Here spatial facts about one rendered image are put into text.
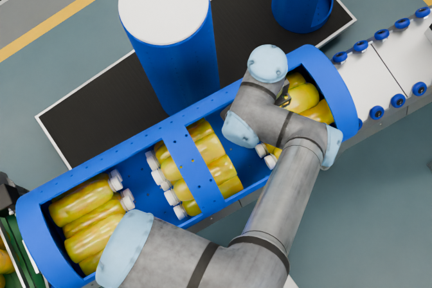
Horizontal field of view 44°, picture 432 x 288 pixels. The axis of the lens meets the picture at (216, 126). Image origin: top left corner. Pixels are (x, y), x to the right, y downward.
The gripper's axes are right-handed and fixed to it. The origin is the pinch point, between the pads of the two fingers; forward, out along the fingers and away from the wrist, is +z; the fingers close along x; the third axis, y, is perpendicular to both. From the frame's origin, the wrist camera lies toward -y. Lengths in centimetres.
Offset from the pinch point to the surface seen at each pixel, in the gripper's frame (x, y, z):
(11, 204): 17, -70, 21
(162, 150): 6.0, -24.7, 8.4
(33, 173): 57, -87, 121
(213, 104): 8.3, -7.4, 1.0
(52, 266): -8, -60, 0
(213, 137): 1.2, -11.5, 3.4
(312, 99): -2.3, 15.7, 4.1
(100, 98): 69, -41, 106
